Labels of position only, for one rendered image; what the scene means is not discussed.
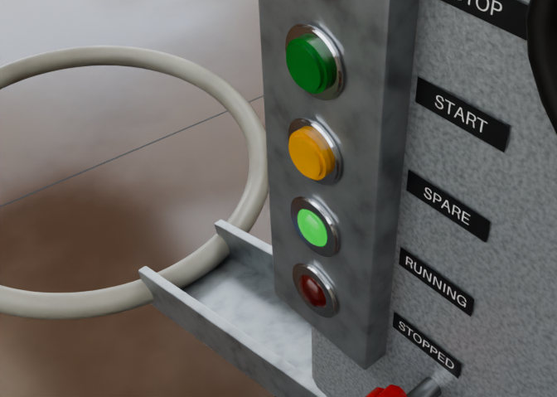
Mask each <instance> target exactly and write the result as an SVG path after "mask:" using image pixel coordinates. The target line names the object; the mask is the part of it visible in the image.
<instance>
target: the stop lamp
mask: <svg viewBox="0 0 557 397"><path fill-rule="evenodd" d="M299 287H300V290H301V293H302V295H303V296H304V298H305V299H306V300H307V301H308V302H309V303H310V304H311V305H313V306H314V307H317V308H324V307H325V306H326V298H325V295H324V293H323V291H322V289H321V288H320V286H319V285H318V284H317V282H316V281H315V280H314V279H312V278H311V277H309V276H308V275H305V274H303V275H301V276H300V278H299Z"/></svg>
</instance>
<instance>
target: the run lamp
mask: <svg viewBox="0 0 557 397"><path fill-rule="evenodd" d="M298 227H299V229H300V230H301V233H302V234H303V236H304V237H305V238H306V240H308V241H309V242H310V243H312V244H314V245H316V246H321V247H323V246H324V245H325V244H326V242H327V234H326V231H325V229H324V227H323V225H322V223H321V221H320V220H319V219H318V218H317V217H316V216H315V215H314V214H313V213H312V212H311V211H308V210H304V209H302V210H300V211H299V212H298Z"/></svg>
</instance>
